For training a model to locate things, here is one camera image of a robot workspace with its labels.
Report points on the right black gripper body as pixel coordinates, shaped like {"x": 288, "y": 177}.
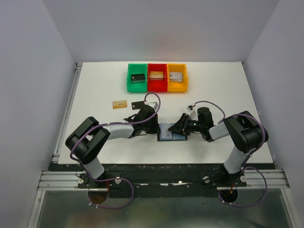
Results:
{"x": 193, "y": 125}

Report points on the black card in green bin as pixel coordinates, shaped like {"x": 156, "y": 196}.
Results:
{"x": 137, "y": 78}

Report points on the black credit card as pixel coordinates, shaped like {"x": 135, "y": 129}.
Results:
{"x": 137, "y": 105}

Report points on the gold VIP card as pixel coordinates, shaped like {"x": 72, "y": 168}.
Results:
{"x": 119, "y": 104}

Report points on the black leather card holder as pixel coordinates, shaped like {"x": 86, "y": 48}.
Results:
{"x": 176, "y": 137}

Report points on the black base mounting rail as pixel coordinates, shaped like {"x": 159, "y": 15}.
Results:
{"x": 127, "y": 181}

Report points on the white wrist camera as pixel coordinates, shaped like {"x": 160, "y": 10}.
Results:
{"x": 191, "y": 112}
{"x": 153, "y": 105}

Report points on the silver credit card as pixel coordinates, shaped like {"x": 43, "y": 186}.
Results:
{"x": 165, "y": 134}

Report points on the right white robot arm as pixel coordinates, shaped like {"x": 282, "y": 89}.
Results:
{"x": 246, "y": 133}

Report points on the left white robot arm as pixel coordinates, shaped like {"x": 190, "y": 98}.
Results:
{"x": 87, "y": 140}

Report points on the silver card in orange bin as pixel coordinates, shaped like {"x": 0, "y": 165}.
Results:
{"x": 176, "y": 77}

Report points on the green plastic bin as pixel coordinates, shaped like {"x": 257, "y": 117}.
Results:
{"x": 134, "y": 68}

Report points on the red plastic bin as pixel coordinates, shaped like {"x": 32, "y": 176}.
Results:
{"x": 160, "y": 86}

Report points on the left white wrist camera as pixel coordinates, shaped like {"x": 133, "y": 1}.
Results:
{"x": 153, "y": 105}

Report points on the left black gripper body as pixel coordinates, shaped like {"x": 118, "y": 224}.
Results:
{"x": 151, "y": 127}

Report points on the gold card in red bin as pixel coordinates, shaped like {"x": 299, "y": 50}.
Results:
{"x": 156, "y": 75}

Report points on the orange plastic bin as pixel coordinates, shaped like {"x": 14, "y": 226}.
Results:
{"x": 174, "y": 87}

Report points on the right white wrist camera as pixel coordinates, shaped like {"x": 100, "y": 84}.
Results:
{"x": 191, "y": 112}

